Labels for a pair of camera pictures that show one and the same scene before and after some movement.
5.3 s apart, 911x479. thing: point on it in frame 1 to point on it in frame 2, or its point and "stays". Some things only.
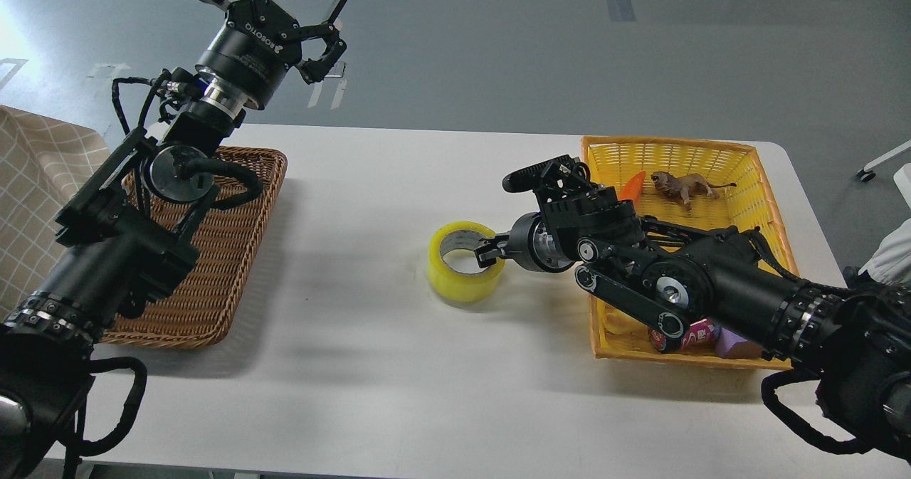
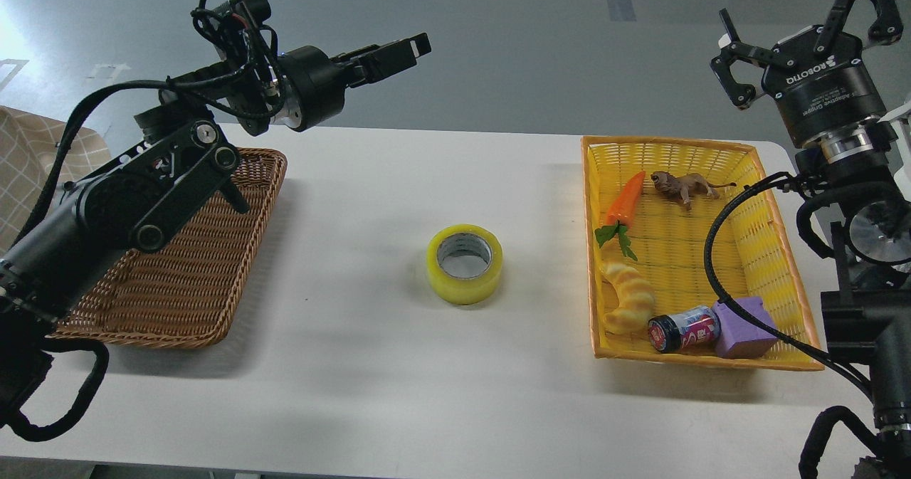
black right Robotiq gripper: x=529 y=245 to x=825 y=87
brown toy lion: x=686 y=187 stays
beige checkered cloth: x=44 y=160 stays
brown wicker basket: x=198 y=310 stays
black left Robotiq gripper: x=257 y=42 to x=314 y=84
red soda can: x=697 y=332 stays
